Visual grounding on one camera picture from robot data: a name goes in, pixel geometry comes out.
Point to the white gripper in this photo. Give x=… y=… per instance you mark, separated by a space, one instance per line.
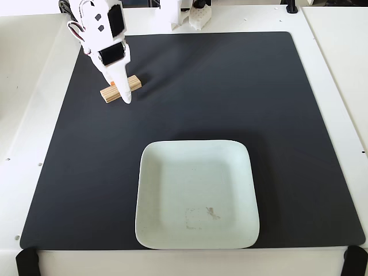
x=111 y=56

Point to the light wooden block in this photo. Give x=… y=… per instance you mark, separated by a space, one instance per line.
x=109 y=95

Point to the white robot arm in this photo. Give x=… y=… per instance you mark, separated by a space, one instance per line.
x=93 y=31

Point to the white square plate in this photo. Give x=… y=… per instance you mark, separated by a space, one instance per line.
x=195 y=184

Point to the black curved table clamp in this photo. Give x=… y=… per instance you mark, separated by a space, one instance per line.
x=65 y=8

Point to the black rubber mat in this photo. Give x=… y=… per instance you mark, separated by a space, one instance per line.
x=230 y=100

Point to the black narrow table clamp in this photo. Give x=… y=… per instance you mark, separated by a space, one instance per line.
x=291 y=5

